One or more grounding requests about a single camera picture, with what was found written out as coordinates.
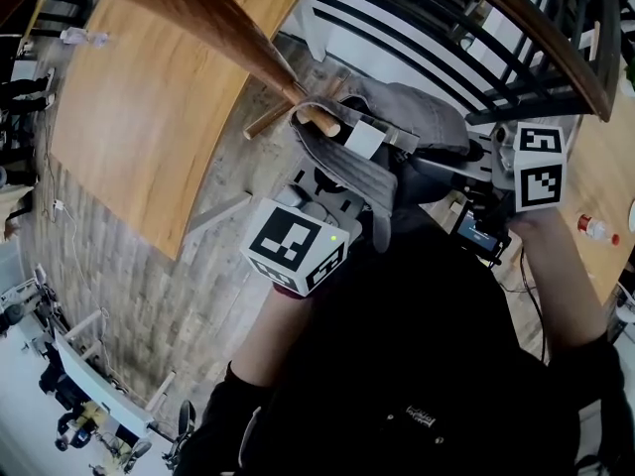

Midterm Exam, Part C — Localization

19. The curved wooden handrail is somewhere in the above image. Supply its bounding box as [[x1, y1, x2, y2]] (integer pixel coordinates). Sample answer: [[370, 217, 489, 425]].
[[445, 0, 612, 123]]

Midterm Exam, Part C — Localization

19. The clear plastic bottle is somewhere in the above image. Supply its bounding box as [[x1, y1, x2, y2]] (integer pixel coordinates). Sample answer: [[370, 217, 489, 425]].
[[59, 26, 112, 50]]

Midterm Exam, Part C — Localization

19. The person's right forearm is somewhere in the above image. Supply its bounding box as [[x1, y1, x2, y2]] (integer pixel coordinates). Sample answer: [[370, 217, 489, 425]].
[[509, 209, 610, 362]]

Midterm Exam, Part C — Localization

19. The grey cap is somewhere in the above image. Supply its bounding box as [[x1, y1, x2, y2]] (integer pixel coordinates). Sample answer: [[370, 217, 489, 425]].
[[289, 74, 472, 255]]

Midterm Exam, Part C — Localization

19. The wooden table with bottle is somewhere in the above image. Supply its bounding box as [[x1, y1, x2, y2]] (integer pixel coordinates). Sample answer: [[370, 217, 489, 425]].
[[559, 57, 635, 307]]

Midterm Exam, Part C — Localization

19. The black office chair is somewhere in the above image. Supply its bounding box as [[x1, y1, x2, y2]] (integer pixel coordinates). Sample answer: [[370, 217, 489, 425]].
[[162, 398, 198, 468]]

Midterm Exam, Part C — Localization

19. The red-capped plastic bottle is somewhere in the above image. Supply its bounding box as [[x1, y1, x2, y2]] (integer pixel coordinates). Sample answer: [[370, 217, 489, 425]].
[[575, 213, 622, 248]]

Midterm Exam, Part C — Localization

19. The white floor cable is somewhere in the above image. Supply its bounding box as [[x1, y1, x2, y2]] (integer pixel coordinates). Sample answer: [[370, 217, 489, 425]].
[[42, 111, 113, 319]]

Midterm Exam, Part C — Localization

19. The large wooden table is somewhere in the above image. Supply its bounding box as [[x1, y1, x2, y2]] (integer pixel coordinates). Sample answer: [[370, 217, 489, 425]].
[[49, 0, 329, 262]]

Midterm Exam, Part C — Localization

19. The person's black clothing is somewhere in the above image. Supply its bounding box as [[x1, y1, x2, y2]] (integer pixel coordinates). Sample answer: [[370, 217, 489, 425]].
[[173, 205, 635, 476]]

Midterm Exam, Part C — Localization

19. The black metal railing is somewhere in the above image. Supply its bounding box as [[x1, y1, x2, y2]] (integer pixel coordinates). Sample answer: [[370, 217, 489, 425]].
[[282, 0, 624, 127]]

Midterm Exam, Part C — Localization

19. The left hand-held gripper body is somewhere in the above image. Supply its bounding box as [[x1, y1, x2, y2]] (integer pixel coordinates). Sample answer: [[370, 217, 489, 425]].
[[240, 161, 367, 298]]

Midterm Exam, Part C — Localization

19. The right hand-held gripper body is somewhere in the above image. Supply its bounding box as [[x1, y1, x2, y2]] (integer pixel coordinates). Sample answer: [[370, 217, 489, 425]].
[[407, 122, 569, 214]]

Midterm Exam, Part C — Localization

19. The person's left forearm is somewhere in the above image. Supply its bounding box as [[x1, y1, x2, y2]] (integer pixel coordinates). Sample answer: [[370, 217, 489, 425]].
[[231, 285, 321, 391]]

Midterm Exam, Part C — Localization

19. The white desk with wooden legs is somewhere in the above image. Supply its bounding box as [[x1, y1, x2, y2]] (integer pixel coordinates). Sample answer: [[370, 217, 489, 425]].
[[53, 309, 179, 439]]

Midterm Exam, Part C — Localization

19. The black cable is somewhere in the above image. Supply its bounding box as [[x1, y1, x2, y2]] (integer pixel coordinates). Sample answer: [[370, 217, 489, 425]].
[[517, 245, 548, 362]]

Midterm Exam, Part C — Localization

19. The black device with screen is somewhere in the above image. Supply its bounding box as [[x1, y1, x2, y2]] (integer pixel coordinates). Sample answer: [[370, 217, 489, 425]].
[[453, 199, 513, 268]]

